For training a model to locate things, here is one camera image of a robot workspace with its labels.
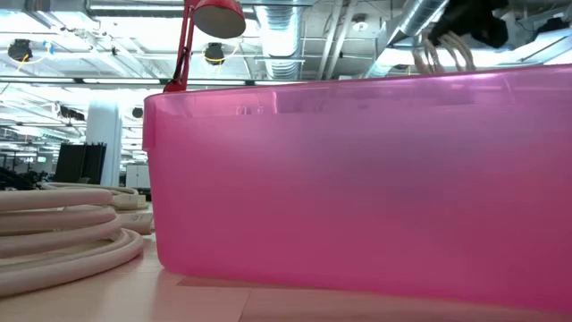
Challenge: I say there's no white cabinet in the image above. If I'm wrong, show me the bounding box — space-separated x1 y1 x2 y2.
125 163 151 190

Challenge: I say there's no white building column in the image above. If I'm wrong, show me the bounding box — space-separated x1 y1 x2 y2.
85 100 123 187

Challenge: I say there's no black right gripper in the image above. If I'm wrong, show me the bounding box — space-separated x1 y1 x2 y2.
428 0 510 49

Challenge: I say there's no red translucent plastic tray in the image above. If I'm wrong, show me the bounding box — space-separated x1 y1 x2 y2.
142 64 572 314

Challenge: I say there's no silver ventilation duct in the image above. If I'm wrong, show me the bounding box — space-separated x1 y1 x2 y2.
364 0 450 80
253 0 306 81

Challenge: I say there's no black panel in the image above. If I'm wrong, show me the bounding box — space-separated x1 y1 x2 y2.
54 142 107 185

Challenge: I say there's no beige hdmi cable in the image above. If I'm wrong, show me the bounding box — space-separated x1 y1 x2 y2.
410 30 478 76
0 182 156 299

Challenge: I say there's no red desk lamp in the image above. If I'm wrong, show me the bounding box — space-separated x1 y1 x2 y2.
163 0 248 94

